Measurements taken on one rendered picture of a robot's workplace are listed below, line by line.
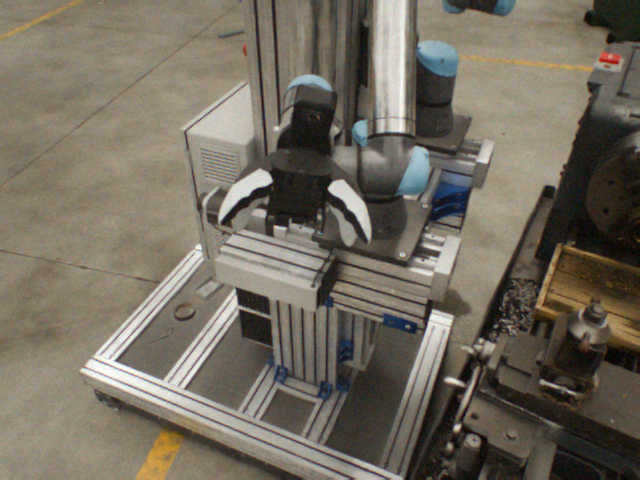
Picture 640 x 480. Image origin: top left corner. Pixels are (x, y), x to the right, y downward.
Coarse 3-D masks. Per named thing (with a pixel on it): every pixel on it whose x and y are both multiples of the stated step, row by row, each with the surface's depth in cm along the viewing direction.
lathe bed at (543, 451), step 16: (576, 224) 170; (576, 240) 163; (592, 240) 162; (608, 256) 160; (624, 256) 160; (544, 336) 134; (608, 352) 146; (624, 368) 128; (544, 448) 110; (560, 448) 113; (496, 464) 108; (528, 464) 108; (544, 464) 108; (560, 464) 115; (576, 464) 112; (592, 464) 110
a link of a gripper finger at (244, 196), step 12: (240, 180) 56; (252, 180) 57; (264, 180) 57; (228, 192) 55; (240, 192) 55; (252, 192) 55; (264, 192) 57; (228, 204) 53; (240, 204) 54; (252, 204) 58; (228, 216) 53; (240, 216) 57; (240, 228) 59
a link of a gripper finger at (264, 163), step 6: (270, 156) 61; (252, 162) 59; (258, 162) 59; (264, 162) 60; (270, 162) 60; (246, 168) 58; (252, 168) 58; (258, 168) 58; (264, 168) 59; (270, 168) 59; (240, 174) 57; (246, 174) 57; (270, 174) 59; (276, 174) 59; (282, 174) 59
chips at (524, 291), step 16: (512, 288) 190; (528, 288) 186; (496, 304) 185; (512, 304) 178; (528, 304) 182; (496, 320) 175; (512, 320) 174; (528, 320) 178; (496, 336) 169; (512, 336) 171; (448, 416) 152; (448, 432) 147; (432, 464) 141
